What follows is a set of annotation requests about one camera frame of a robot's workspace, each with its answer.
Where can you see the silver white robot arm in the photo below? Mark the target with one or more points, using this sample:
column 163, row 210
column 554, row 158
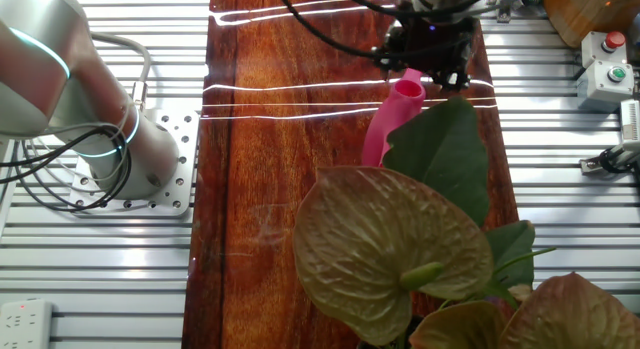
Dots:
column 50, row 54

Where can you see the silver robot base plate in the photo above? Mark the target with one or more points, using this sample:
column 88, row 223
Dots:
column 177, row 159

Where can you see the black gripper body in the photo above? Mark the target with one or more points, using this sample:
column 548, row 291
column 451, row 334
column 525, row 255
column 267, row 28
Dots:
column 435, row 44

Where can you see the potted green leafy plant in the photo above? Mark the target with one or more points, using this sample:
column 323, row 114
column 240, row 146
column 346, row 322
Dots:
column 390, row 239

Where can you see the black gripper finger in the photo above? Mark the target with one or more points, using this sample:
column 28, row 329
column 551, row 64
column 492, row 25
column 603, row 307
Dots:
column 390, row 61
column 452, row 80

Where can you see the silver ribbed depth camera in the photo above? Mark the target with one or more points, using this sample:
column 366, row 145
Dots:
column 631, row 121

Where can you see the glossy wood grain board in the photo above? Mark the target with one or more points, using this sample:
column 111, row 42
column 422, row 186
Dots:
column 280, row 164

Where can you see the white power strip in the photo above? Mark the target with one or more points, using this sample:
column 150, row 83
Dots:
column 25, row 324

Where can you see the pink plastic watering can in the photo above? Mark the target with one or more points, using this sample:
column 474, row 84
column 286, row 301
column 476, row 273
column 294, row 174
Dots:
column 395, row 114

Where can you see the grey box with red button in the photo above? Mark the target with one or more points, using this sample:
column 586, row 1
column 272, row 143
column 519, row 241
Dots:
column 595, row 51

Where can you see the aluminium camera mount bar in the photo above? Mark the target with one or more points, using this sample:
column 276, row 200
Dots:
column 592, row 164

